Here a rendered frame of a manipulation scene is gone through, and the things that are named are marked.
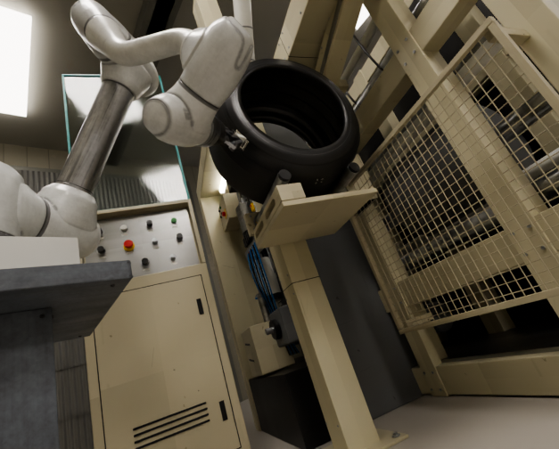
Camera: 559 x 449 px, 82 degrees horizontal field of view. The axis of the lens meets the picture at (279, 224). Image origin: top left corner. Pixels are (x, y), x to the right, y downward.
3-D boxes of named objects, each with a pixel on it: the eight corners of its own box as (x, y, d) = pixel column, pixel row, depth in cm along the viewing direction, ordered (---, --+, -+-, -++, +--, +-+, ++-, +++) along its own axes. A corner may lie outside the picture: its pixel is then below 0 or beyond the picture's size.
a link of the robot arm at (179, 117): (199, 158, 80) (229, 114, 76) (159, 153, 65) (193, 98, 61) (168, 130, 81) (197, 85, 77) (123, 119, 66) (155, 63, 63)
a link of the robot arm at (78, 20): (106, 1, 88) (139, 43, 101) (83, -22, 96) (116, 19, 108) (69, 32, 88) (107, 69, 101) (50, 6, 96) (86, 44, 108)
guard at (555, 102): (399, 334, 136) (338, 194, 161) (403, 333, 137) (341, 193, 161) (692, 262, 59) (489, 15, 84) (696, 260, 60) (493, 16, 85)
